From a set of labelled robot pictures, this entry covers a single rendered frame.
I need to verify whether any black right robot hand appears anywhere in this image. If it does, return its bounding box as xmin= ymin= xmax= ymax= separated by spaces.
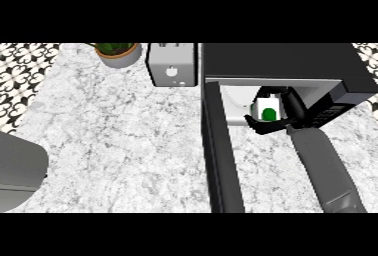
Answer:
xmin=244 ymin=86 xmax=313 ymax=136

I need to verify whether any white green milk carton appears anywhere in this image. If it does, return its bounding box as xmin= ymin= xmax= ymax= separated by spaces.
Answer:
xmin=248 ymin=94 xmax=288 ymax=122

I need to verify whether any black microwave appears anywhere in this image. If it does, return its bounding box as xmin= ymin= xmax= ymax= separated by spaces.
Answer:
xmin=201 ymin=42 xmax=378 ymax=130

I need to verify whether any dark grey microwave door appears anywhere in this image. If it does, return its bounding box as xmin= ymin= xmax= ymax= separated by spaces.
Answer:
xmin=201 ymin=81 xmax=246 ymax=214

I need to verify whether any silver toaster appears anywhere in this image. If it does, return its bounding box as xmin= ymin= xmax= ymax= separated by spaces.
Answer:
xmin=146 ymin=42 xmax=199 ymax=88

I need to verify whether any potted green plant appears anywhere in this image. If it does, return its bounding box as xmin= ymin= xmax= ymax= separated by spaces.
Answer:
xmin=87 ymin=42 xmax=145 ymax=69

